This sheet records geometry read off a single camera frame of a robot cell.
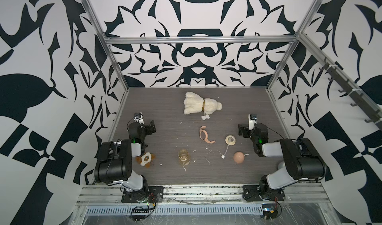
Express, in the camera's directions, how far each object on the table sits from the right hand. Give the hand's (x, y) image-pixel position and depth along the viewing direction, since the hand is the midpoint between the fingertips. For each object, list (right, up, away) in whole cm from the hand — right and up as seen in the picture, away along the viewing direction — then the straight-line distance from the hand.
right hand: (247, 121), depth 96 cm
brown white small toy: (-60, -19, -13) cm, 65 cm away
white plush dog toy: (-33, +12, +3) cm, 35 cm away
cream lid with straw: (-12, -11, -5) cm, 17 cm away
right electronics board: (+2, -39, -24) cm, 46 cm away
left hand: (-65, +1, -1) cm, 65 cm away
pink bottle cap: (-9, -18, -13) cm, 24 cm away
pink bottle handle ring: (-27, -9, -6) cm, 29 cm away
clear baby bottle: (-39, -19, -11) cm, 45 cm away
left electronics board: (-61, -41, -23) cm, 77 cm away
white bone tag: (-25, +2, +8) cm, 27 cm away
